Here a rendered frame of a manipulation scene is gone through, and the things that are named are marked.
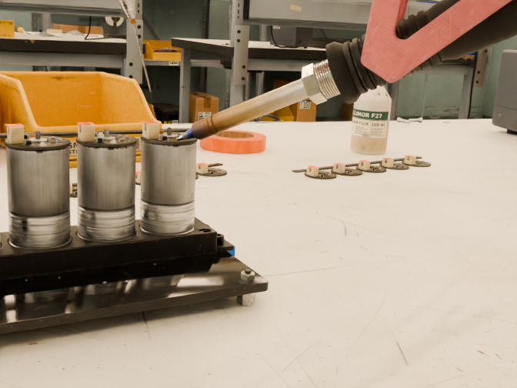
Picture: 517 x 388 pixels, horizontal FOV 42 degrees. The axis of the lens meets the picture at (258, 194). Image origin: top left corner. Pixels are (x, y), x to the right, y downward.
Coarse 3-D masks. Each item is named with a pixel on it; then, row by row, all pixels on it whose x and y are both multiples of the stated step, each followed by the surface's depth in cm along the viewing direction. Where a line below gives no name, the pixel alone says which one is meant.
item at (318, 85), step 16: (320, 64) 26; (304, 80) 26; (320, 80) 26; (272, 96) 27; (288, 96) 27; (304, 96) 27; (320, 96) 26; (224, 112) 28; (240, 112) 28; (256, 112) 27; (192, 128) 28; (208, 128) 28; (224, 128) 28
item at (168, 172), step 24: (144, 144) 29; (192, 144) 29; (144, 168) 29; (168, 168) 29; (192, 168) 30; (144, 192) 30; (168, 192) 29; (192, 192) 30; (144, 216) 30; (168, 216) 29; (192, 216) 30
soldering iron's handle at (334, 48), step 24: (456, 0) 24; (408, 24) 25; (480, 24) 24; (504, 24) 24; (336, 48) 26; (360, 48) 25; (456, 48) 24; (480, 48) 25; (336, 72) 25; (360, 72) 25; (408, 72) 25
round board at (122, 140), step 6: (96, 132) 29; (78, 138) 28; (96, 138) 28; (102, 138) 28; (120, 138) 29; (126, 138) 29; (132, 138) 29; (84, 144) 27; (90, 144) 27; (96, 144) 27; (102, 144) 27; (108, 144) 27; (114, 144) 27; (120, 144) 28; (126, 144) 28; (132, 144) 28
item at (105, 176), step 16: (80, 144) 28; (80, 160) 28; (96, 160) 27; (112, 160) 28; (128, 160) 28; (80, 176) 28; (96, 176) 28; (112, 176) 28; (128, 176) 28; (80, 192) 28; (96, 192) 28; (112, 192) 28; (128, 192) 28; (80, 208) 28; (96, 208) 28; (112, 208) 28; (128, 208) 29; (80, 224) 29; (96, 224) 28; (112, 224) 28; (128, 224) 29; (96, 240) 28; (112, 240) 28
